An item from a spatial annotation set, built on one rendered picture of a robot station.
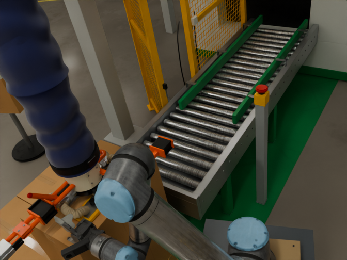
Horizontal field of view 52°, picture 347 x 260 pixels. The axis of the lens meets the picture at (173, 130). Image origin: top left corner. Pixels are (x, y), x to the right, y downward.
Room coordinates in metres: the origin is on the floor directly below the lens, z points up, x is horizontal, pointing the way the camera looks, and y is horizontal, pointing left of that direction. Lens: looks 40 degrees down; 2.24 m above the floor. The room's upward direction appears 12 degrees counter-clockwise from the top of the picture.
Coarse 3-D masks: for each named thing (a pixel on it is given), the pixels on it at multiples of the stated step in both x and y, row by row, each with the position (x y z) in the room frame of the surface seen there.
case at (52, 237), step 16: (112, 144) 1.54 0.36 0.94; (160, 176) 1.34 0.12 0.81; (48, 192) 1.27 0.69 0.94; (160, 192) 1.32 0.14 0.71; (48, 224) 1.07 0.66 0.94; (96, 224) 1.01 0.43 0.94; (112, 224) 1.04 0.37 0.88; (128, 224) 1.11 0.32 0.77; (48, 240) 1.04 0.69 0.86; (64, 240) 0.96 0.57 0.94; (128, 240) 1.08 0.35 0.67; (48, 256) 1.14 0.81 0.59; (80, 256) 0.89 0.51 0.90
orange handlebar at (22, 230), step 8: (104, 152) 1.32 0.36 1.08; (64, 184) 1.16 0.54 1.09; (72, 184) 1.15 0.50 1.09; (56, 192) 1.12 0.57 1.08; (64, 192) 1.11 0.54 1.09; (56, 200) 1.07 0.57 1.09; (32, 216) 1.01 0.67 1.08; (24, 224) 0.97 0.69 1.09; (32, 224) 0.97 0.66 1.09; (16, 232) 0.94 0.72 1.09; (24, 232) 0.93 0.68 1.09; (8, 240) 0.91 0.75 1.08; (16, 240) 0.90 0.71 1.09
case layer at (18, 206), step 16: (48, 176) 1.82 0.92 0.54; (32, 192) 1.69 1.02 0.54; (16, 208) 1.58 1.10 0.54; (0, 224) 1.48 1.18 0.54; (16, 224) 1.45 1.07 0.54; (0, 240) 1.35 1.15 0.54; (32, 240) 1.31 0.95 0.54; (16, 256) 1.22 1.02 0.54; (32, 256) 1.20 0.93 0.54; (160, 256) 1.20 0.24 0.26
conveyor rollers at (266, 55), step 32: (256, 32) 3.26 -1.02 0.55; (288, 32) 3.13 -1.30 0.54; (224, 64) 2.80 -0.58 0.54; (256, 64) 2.69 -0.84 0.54; (224, 96) 2.31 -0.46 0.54; (160, 128) 2.08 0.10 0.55; (192, 128) 2.00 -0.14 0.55; (224, 128) 1.92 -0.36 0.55; (160, 160) 1.74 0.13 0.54; (192, 160) 1.68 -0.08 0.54; (192, 192) 1.41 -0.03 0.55
